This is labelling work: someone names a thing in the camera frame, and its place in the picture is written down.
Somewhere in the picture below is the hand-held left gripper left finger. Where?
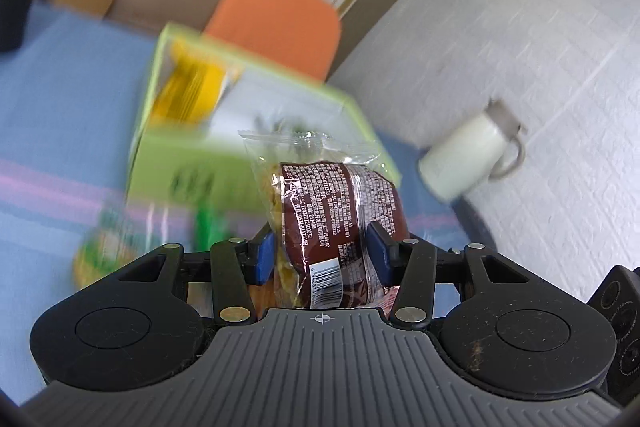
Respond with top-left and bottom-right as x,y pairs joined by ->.
102,231 -> 277,328

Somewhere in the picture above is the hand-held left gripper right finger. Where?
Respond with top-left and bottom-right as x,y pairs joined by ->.
365,221 -> 531,330

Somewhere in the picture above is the brown cake packet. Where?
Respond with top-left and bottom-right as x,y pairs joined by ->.
239,129 -> 411,310

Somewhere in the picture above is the light green cardboard box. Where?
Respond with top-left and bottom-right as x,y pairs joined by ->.
125,23 -> 403,218

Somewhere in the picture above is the round green striped cookie packet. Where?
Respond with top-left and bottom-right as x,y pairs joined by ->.
72,202 -> 151,290

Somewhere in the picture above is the yellow snack packet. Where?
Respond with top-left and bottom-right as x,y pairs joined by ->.
150,52 -> 236,128

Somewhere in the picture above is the orange chair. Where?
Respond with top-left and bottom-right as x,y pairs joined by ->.
204,0 -> 343,82

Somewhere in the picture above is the blue striped tablecloth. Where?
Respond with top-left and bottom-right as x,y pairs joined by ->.
0,2 -> 471,408

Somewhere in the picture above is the white jug with handle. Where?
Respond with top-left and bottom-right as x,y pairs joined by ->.
417,97 -> 528,202

